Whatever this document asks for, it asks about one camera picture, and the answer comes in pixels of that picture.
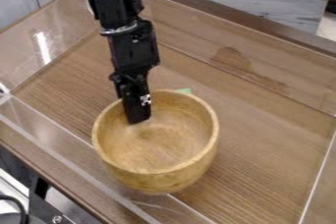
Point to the clear acrylic tray walls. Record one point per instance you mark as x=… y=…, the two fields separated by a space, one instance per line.
x=266 y=75

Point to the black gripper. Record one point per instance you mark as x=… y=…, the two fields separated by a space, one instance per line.
x=135 y=56

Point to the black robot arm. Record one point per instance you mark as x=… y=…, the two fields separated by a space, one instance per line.
x=116 y=12

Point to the black table leg bracket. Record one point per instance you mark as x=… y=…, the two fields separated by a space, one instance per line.
x=43 y=213

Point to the brown wooden bowl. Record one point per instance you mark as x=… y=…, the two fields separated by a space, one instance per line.
x=160 y=155

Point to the green rectangular block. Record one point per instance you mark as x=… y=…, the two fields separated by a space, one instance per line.
x=184 y=90

